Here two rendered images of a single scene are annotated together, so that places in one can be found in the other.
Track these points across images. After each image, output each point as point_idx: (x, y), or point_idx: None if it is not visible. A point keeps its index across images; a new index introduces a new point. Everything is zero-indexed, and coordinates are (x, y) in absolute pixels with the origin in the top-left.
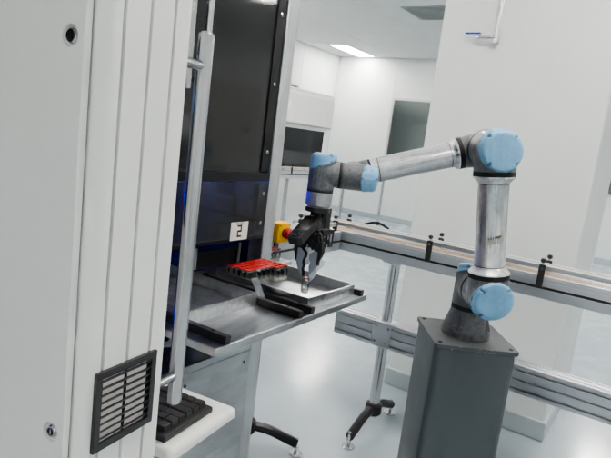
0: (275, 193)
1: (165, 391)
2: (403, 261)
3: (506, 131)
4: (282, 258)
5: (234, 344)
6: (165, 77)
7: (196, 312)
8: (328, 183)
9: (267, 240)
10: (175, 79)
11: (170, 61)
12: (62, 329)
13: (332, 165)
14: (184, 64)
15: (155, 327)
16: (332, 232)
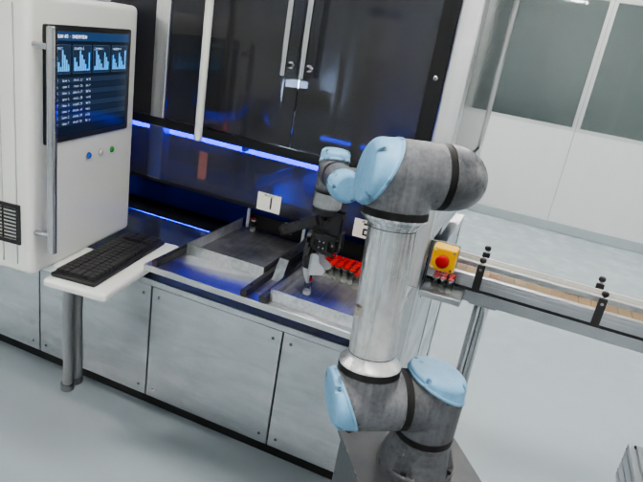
0: None
1: (105, 266)
2: None
3: (377, 140)
4: (461, 295)
5: (160, 271)
6: (9, 53)
7: (195, 249)
8: (321, 181)
9: (413, 257)
10: (15, 54)
11: (11, 44)
12: None
13: (324, 163)
14: (21, 46)
15: (18, 192)
16: (331, 240)
